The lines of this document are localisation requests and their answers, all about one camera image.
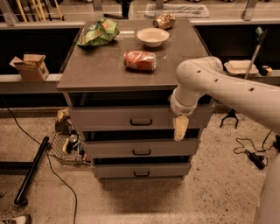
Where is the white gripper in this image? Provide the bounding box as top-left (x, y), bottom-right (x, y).
top-left (170, 88), bottom-right (198, 141)

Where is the grey top drawer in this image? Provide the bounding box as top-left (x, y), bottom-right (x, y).
top-left (68, 104), bottom-right (215, 131)

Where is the grey drawer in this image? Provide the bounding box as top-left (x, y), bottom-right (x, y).
top-left (68, 104), bottom-right (215, 131)
top-left (93, 163), bottom-right (191, 179)
top-left (83, 138), bottom-right (200, 158)

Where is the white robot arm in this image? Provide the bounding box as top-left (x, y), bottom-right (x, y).
top-left (170, 57), bottom-right (280, 224)

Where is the grey middle drawer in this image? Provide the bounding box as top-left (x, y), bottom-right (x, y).
top-left (83, 138), bottom-right (200, 158)

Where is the grey drawer cabinet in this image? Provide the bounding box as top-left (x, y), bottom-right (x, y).
top-left (58, 20), bottom-right (214, 168)

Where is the grey bottom drawer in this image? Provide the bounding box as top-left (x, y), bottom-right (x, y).
top-left (93, 163), bottom-right (191, 179)

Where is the open cardboard box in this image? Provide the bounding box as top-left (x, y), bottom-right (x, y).
top-left (10, 54), bottom-right (49, 82)

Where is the red soda can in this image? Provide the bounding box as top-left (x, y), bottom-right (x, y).
top-left (123, 51), bottom-right (157, 71)

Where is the white foam takeout container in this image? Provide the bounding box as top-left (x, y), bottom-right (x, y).
top-left (224, 59), bottom-right (250, 75)

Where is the white paper bowl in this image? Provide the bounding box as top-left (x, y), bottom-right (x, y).
top-left (136, 28), bottom-right (169, 47)

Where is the yellow tape measure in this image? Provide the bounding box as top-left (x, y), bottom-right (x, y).
top-left (260, 66), bottom-right (272, 76)

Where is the crushed brown can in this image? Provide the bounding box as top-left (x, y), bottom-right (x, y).
top-left (152, 14), bottom-right (176, 30)

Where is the white mat on shelf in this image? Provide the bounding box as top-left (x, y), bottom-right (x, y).
top-left (144, 3), bottom-right (210, 18)

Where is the crumpled brown paper bag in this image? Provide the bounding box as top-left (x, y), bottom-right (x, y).
top-left (55, 108), bottom-right (70, 134)

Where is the green chip bag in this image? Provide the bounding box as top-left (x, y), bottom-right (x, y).
top-left (77, 18), bottom-right (120, 46)

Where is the black table leg bar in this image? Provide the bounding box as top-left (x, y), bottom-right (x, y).
top-left (14, 136), bottom-right (49, 206)

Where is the white sneaker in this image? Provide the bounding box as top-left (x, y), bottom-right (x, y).
top-left (3, 214), bottom-right (32, 224)

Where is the wire basket with items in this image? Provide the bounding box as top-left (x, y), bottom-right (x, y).
top-left (50, 134), bottom-right (91, 166)

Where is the black floor cable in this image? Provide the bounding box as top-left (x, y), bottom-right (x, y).
top-left (0, 95), bottom-right (79, 224)

